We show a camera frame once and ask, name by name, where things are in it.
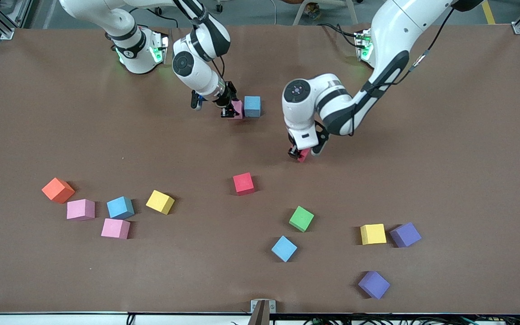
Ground blue foam block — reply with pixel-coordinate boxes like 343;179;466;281
107;196;135;220
244;96;261;118
271;235;298;263

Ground yellow foam block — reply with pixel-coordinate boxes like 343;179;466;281
146;190;175;215
360;223;387;246

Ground green foam block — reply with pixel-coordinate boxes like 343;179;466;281
288;206;315;233

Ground white stool legs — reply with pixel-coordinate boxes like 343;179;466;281
292;0;360;26

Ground purple foam block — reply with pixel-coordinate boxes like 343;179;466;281
358;271;390;300
389;222;422;248

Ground brown paper table cover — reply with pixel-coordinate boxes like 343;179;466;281
0;23;520;315

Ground orange foam block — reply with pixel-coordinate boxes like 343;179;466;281
42;177;75;204

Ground black base cable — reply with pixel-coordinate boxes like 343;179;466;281
316;22;361;48

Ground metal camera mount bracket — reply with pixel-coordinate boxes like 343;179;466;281
250;299;276;325

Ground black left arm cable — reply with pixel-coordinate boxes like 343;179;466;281
350;7;455;136

